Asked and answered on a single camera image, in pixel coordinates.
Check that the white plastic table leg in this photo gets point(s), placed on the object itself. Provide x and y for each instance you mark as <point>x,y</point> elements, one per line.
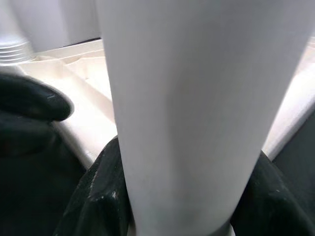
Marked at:
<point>197,98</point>
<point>14,51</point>

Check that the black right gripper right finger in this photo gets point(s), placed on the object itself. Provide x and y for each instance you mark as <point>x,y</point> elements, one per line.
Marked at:
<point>275,209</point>

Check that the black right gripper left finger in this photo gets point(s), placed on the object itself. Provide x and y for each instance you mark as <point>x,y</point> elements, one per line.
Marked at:
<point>98,201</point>

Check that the white plastic table top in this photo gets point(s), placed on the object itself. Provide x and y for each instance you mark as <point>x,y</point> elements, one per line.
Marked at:
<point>93,98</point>

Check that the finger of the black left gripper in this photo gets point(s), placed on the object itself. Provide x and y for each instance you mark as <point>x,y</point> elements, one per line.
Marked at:
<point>37,100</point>

